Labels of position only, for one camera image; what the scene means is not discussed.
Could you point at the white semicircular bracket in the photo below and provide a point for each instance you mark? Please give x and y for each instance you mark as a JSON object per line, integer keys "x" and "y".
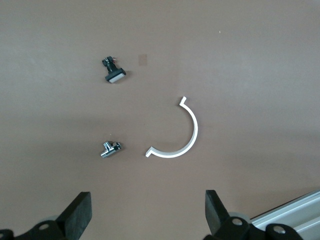
{"x": 195, "y": 130}

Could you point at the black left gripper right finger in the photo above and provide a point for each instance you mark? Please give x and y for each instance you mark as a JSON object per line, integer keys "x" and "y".
{"x": 215, "y": 215}

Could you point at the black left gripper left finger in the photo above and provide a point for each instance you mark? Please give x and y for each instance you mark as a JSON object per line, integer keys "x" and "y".
{"x": 75, "y": 215}

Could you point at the chrome metal fitting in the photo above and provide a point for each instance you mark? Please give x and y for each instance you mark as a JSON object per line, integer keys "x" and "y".
{"x": 110, "y": 149}

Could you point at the black push button switch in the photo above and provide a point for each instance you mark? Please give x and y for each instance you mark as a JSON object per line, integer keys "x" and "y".
{"x": 113, "y": 75}

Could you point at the white drawer cabinet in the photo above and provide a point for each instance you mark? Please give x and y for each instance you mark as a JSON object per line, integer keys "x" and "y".
{"x": 305, "y": 212}

